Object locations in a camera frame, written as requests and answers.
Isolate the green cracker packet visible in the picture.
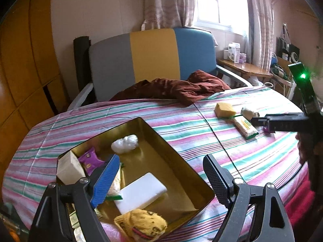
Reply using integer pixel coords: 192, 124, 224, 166
229, 115, 258, 139

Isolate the green white medicine box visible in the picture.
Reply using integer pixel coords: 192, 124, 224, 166
69, 211, 79, 229

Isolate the white foam block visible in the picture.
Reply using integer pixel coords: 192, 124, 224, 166
114, 172, 167, 214

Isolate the grey yellow blue chair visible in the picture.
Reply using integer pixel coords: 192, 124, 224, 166
68, 28, 251, 110

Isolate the cluttered white shelf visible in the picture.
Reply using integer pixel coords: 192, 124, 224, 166
270, 23, 298, 100

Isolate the yellow knitted item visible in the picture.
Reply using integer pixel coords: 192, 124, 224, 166
114, 209, 168, 241

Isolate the yellow sponge on bed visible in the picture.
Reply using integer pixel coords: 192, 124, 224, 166
214, 102, 236, 118

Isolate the white product box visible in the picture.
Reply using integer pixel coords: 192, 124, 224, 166
228, 42, 240, 63

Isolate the wooden wardrobe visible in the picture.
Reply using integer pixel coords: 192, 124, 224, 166
0, 0, 70, 182

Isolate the pink curtain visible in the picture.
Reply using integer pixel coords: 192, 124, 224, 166
141, 0, 273, 71

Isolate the maroon crumpled cloth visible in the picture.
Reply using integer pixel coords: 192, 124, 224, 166
111, 69, 230, 106

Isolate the cream rolled sock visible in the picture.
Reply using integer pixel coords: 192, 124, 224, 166
240, 108, 260, 121

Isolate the gold metal tray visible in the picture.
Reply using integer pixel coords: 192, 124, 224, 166
59, 117, 215, 241

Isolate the purple snack packet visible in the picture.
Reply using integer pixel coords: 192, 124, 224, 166
263, 125, 275, 133

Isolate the white cardboard box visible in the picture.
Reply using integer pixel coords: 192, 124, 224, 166
56, 151, 85, 185

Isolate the black rolled mat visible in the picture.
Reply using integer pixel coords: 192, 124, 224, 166
73, 36, 92, 92

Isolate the wooden side table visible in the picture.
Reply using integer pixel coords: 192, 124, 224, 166
217, 59, 273, 78

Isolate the striped bed sheet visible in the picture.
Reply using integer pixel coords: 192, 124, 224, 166
2, 87, 308, 226

